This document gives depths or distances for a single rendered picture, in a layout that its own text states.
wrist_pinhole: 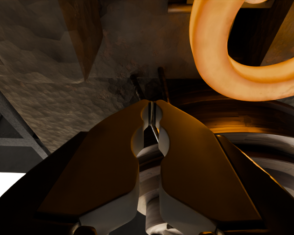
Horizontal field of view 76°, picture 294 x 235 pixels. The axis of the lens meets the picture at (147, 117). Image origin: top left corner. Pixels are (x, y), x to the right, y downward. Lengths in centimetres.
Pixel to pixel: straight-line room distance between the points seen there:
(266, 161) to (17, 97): 51
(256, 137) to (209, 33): 17
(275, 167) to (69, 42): 32
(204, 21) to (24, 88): 41
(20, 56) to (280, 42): 31
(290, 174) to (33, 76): 38
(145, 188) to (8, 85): 37
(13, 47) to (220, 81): 21
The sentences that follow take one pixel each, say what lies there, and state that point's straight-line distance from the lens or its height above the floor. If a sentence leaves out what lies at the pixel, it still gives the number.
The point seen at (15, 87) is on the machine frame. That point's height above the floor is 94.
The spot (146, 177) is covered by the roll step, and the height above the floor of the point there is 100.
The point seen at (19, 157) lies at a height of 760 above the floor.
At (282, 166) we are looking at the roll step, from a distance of 36.
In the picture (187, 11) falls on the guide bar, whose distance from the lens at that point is 25.
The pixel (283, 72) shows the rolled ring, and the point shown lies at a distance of 28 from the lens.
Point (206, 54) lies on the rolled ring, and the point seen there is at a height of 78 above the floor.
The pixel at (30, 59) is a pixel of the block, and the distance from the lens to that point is 21.
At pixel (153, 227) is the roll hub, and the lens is 40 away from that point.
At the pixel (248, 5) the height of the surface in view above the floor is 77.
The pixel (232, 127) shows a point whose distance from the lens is 30.
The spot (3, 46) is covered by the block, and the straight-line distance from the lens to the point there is 21.
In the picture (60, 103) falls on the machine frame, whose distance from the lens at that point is 49.
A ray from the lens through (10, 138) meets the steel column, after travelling 645.
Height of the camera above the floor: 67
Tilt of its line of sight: 50 degrees up
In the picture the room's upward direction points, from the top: 179 degrees clockwise
